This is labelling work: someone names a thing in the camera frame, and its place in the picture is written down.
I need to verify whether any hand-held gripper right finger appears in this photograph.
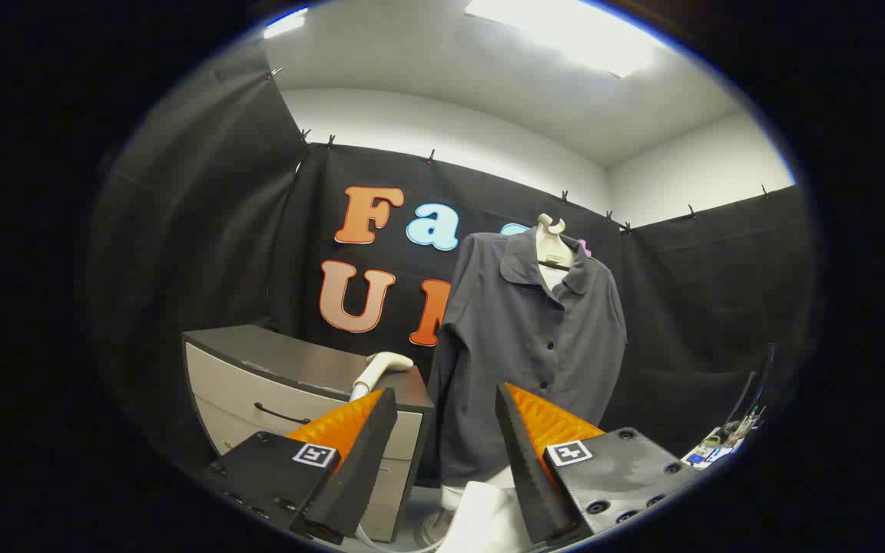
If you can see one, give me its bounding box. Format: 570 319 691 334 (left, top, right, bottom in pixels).
495 382 701 548

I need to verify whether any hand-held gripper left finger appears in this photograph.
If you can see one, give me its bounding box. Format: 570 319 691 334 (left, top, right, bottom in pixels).
204 388 398 546

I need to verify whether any white garment steamer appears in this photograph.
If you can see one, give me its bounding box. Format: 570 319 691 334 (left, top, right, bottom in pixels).
349 351 416 402

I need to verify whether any grey button shirt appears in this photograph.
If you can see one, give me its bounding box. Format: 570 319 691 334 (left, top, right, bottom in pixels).
425 227 628 489

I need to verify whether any white clothes hanger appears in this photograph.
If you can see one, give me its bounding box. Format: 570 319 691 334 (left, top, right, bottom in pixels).
535 214 575 293

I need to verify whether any grey drawer cabinet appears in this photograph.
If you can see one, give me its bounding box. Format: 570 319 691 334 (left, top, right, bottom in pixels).
181 324 436 543

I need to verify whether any large ceiling light panel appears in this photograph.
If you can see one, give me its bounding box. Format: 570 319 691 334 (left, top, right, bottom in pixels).
464 0 660 79

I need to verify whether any small ceiling light panel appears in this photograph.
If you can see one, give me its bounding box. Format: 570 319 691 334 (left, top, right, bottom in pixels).
262 7 310 40

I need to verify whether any small clutter with cables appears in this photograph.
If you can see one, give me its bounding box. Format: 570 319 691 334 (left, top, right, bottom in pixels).
681 344 778 471

